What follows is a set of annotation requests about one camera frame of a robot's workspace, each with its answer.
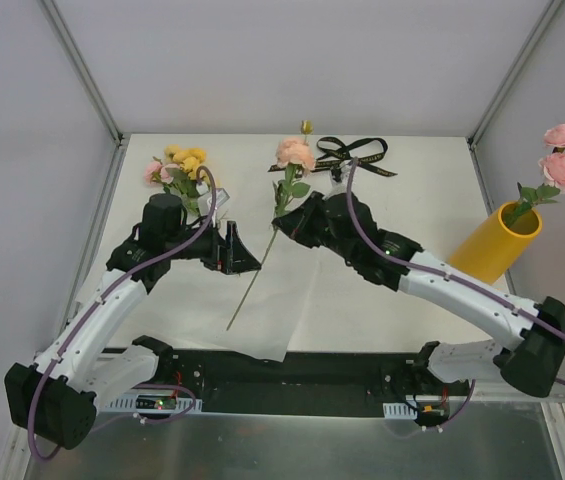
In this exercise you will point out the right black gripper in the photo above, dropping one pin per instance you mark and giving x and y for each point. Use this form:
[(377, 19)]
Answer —
[(313, 220)]

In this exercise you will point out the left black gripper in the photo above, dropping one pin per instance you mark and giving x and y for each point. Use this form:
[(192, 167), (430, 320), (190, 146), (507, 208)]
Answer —
[(222, 248)]

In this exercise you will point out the pink rose stem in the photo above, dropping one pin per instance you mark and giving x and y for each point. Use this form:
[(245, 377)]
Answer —
[(295, 158), (552, 170)]

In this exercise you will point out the white wrapping paper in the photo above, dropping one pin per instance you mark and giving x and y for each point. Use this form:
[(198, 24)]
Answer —
[(257, 314)]

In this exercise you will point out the pink yellow flower bouquet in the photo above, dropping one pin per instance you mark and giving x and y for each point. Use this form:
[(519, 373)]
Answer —
[(176, 174)]

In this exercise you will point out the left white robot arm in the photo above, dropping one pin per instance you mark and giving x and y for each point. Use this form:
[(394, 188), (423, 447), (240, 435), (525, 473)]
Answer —
[(59, 395)]

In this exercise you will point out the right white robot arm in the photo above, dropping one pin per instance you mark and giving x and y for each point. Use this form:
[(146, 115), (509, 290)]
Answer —
[(526, 345)]

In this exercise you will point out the yellow cylindrical vase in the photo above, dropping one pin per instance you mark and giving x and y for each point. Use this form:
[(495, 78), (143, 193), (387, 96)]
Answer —
[(492, 248)]

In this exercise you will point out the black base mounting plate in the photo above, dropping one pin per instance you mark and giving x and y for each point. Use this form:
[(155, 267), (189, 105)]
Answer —
[(348, 385)]

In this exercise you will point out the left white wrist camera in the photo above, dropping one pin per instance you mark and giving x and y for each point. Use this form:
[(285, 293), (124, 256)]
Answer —
[(209, 201)]

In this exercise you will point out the left white cable duct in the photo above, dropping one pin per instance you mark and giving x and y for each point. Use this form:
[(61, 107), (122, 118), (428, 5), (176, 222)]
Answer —
[(153, 402)]

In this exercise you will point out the white cable duct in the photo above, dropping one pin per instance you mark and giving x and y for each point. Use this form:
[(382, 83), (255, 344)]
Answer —
[(399, 411), (153, 402)]

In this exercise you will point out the right aluminium frame post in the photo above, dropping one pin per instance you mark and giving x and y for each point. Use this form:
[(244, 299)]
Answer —
[(510, 79)]

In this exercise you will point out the aluminium frame post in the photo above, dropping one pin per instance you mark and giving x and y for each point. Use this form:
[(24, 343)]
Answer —
[(510, 79), (72, 51)]

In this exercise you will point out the right white cable duct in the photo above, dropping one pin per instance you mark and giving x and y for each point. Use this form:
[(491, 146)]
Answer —
[(399, 411)]

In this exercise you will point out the left aluminium frame post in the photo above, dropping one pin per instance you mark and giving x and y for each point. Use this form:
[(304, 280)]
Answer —
[(72, 51)]

